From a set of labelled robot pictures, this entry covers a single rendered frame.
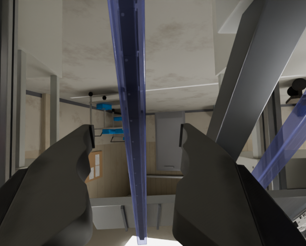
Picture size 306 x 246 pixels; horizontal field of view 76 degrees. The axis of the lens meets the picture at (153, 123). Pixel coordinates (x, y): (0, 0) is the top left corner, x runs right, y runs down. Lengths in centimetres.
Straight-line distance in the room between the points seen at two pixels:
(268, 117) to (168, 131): 677
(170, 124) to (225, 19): 713
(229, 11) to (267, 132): 45
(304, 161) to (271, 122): 26
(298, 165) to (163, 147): 670
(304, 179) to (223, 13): 71
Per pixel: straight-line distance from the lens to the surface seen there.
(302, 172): 84
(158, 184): 768
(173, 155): 732
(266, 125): 61
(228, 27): 22
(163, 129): 737
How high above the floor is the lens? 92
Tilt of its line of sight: 4 degrees down
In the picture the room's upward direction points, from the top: 178 degrees clockwise
